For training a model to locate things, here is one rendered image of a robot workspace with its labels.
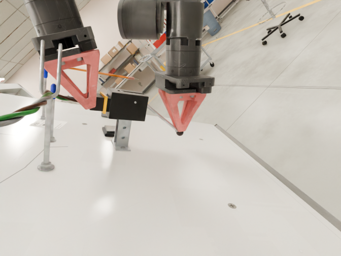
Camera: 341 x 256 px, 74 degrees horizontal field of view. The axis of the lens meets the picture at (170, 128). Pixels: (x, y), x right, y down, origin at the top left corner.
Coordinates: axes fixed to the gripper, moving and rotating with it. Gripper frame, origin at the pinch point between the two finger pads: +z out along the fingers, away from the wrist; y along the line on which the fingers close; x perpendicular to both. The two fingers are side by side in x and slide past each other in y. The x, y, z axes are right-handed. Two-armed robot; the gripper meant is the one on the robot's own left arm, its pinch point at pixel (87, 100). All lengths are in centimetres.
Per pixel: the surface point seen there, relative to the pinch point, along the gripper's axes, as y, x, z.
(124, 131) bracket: 0.8, 3.6, 6.3
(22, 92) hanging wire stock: -90, -26, 8
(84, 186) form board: 11.7, -3.5, 6.2
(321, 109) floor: -67, 149, 70
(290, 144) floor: -66, 118, 86
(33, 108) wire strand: 16.7, -3.6, -4.3
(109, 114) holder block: 1.9, 2.2, 2.5
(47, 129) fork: 7.4, -5.1, 0.2
